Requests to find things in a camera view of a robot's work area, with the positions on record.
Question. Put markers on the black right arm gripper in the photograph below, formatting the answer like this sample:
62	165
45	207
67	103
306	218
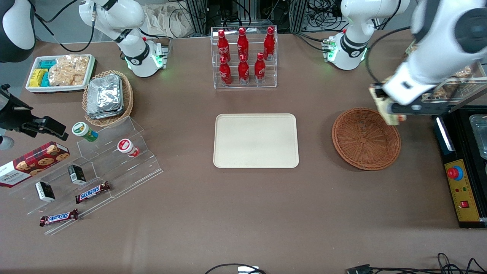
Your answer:
10	114

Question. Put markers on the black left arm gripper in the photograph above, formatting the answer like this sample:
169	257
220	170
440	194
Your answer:
376	89

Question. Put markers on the triangular sandwich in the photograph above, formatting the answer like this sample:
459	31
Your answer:
389	114

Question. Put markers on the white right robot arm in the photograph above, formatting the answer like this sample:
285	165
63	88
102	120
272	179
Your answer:
125	15

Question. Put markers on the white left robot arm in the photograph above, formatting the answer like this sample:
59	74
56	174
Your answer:
433	45

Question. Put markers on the white rectangular snack tray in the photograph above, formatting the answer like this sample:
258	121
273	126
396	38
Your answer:
57	89

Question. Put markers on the round brown wicker basket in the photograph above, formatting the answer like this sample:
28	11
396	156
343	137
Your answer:
365	140

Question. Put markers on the oval brown wicker basket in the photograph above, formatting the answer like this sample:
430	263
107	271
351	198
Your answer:
127	99

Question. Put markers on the beige rectangular tray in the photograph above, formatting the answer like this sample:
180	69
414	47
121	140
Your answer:
255	140

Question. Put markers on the red tartan cookie box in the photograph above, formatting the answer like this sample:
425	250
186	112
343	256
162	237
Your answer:
34	163

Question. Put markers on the green lidded cup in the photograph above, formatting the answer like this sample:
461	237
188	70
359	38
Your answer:
83	130

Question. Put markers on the teal snack pack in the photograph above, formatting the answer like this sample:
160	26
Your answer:
48	64
45	80

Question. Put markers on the yellow snack pack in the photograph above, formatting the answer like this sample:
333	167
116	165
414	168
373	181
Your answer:
37	78

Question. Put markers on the small black box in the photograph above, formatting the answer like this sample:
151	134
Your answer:
45	191
77	175

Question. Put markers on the large clear cracker bag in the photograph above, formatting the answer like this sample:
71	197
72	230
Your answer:
68	70

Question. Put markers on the silver foil package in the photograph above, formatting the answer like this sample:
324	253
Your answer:
104	114
105	93

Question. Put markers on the clear bag of crackers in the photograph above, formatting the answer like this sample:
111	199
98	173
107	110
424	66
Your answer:
454	85

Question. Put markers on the Snickers chocolate bar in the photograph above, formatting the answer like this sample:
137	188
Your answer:
92	192
59	217

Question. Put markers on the red lidded cup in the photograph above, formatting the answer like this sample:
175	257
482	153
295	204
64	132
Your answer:
126	147

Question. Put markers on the red emergency stop button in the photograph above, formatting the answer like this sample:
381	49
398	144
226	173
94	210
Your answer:
453	173

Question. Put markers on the clear acrylic stepped display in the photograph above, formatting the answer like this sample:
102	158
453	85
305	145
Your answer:
125	175

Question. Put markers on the clear plastic container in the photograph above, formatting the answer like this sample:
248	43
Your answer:
480	137

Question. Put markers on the black machine with yellow panel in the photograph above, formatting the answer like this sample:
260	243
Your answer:
462	205

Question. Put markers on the red cola bottle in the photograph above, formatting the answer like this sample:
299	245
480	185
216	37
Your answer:
225	74
260	70
269	43
242	43
223	45
244	72

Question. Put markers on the clear acrylic bottle rack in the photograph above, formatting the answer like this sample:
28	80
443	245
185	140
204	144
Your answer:
251	85

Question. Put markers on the white cloth bag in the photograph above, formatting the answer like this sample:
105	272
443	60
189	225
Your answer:
167	21

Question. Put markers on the aluminium frame profile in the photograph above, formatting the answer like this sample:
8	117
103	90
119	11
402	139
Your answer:
197	17
297	15

